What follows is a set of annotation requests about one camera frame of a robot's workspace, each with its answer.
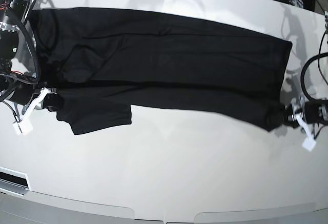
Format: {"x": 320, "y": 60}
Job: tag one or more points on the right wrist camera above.
{"x": 23, "y": 127}

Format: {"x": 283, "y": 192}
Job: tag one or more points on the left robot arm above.
{"x": 288, "y": 54}

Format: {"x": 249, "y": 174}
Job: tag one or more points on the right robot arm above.
{"x": 14, "y": 16}

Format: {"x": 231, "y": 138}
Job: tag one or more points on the black t-shirt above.
{"x": 104, "y": 61}

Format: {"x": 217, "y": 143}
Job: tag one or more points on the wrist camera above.
{"x": 23, "y": 127}
{"x": 309, "y": 144}

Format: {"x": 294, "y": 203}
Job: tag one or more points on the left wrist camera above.
{"x": 309, "y": 144}

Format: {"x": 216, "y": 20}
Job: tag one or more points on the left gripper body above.
{"x": 311, "y": 112}

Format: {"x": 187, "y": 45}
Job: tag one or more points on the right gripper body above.
{"x": 23, "y": 95}

